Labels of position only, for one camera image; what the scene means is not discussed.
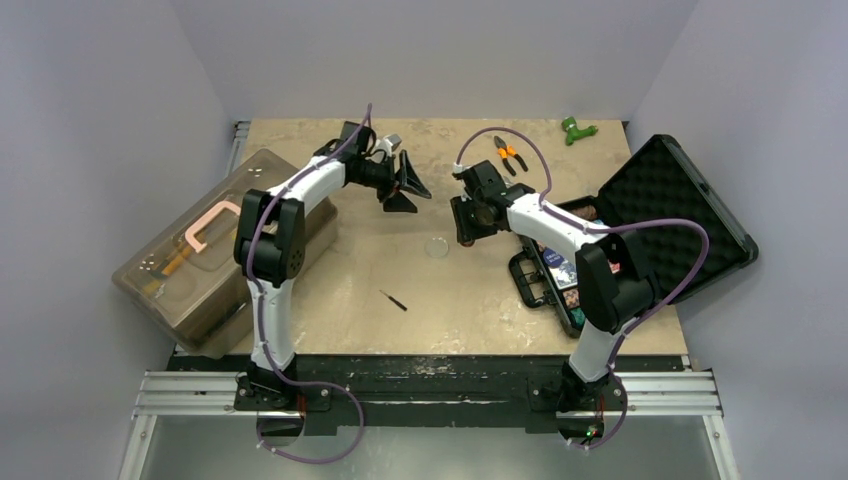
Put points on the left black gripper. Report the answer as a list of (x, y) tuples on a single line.
[(405, 178)]

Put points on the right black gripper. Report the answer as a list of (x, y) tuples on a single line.
[(461, 218)]

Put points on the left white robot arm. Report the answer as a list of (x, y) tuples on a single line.
[(271, 239)]

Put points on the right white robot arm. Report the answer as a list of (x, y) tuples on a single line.
[(615, 282)]

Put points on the orange black pliers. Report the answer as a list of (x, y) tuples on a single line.
[(507, 153)]

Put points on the blue small blind button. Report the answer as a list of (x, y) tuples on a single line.
[(551, 257)]

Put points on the small black screwdriver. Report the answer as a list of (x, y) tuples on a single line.
[(395, 301)]

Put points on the blue playing card deck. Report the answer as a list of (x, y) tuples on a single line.
[(564, 275)]

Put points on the green plastic toy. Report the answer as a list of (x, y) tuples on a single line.
[(573, 132)]

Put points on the black foam-lined poker case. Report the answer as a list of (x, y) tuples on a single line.
[(660, 181)]

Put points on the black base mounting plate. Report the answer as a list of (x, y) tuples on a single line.
[(530, 392)]

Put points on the translucent brown tool box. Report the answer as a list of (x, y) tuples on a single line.
[(186, 279)]

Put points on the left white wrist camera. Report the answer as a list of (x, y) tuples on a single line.
[(385, 147)]

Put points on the aluminium frame rail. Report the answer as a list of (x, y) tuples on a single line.
[(207, 394)]

